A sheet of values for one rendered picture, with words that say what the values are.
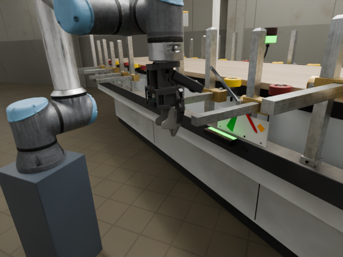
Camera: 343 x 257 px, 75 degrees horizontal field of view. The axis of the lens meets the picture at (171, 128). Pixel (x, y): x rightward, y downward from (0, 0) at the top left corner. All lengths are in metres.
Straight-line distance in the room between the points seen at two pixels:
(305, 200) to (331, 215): 0.08
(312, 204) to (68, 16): 0.88
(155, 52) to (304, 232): 1.03
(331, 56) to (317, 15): 4.07
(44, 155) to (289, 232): 1.17
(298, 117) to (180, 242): 0.92
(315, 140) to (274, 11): 4.10
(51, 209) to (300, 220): 1.08
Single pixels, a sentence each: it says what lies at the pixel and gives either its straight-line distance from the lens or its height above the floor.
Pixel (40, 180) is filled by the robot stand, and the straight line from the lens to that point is 1.00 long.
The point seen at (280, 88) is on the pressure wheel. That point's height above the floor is 0.90.
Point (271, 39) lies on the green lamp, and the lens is 0.90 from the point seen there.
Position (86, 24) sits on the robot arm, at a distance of 0.57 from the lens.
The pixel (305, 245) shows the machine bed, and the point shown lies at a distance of 1.30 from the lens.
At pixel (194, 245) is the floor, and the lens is 1.43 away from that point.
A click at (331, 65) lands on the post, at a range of 0.74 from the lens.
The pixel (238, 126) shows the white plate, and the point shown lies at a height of 0.74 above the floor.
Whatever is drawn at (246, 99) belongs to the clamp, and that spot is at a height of 0.86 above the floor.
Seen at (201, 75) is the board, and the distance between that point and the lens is 1.36.
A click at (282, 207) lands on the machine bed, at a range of 1.27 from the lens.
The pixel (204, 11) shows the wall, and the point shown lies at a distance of 4.98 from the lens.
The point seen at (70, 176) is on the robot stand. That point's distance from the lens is 1.09.
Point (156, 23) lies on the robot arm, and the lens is 0.56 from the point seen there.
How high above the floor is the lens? 1.07
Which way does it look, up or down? 21 degrees down
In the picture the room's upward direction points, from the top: 2 degrees counter-clockwise
